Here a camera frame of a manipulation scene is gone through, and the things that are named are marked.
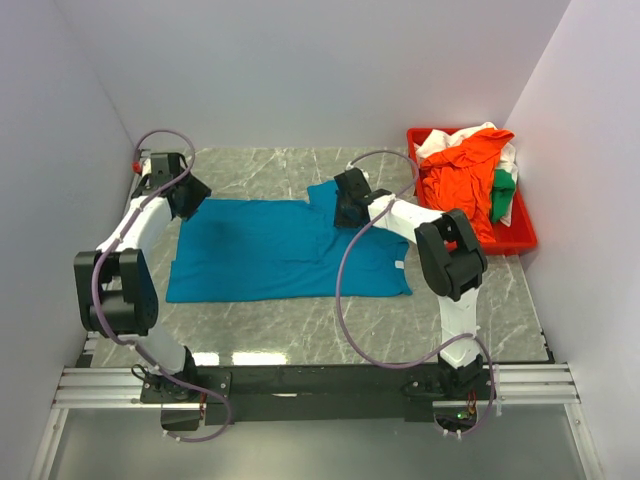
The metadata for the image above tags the red plastic bin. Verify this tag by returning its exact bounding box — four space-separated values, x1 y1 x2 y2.
407 127 537 255

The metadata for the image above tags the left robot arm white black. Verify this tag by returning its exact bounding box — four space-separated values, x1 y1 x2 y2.
73 152 211 402

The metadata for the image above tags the aluminium rail frame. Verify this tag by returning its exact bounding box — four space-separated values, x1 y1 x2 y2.
29 148 601 480

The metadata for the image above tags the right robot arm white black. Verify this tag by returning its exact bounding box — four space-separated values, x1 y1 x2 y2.
334 168 489 399

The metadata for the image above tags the blue t shirt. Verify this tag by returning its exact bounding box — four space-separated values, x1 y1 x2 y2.
166 181 412 303

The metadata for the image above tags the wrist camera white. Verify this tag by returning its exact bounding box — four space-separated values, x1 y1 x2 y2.
345 161 370 180
132 158 151 177

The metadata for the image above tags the orange t shirt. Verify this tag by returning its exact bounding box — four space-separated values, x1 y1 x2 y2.
417 128 515 243

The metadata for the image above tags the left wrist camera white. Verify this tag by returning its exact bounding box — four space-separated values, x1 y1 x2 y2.
132 158 151 177

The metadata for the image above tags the white t shirt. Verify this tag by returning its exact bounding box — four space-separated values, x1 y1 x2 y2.
414 120 521 229

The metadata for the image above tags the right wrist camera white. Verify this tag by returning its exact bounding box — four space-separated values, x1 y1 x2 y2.
345 161 370 180

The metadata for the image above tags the black base beam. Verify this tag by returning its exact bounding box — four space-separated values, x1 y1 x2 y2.
140 361 493 431

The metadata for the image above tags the green t shirt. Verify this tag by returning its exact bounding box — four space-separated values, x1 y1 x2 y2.
490 169 517 226

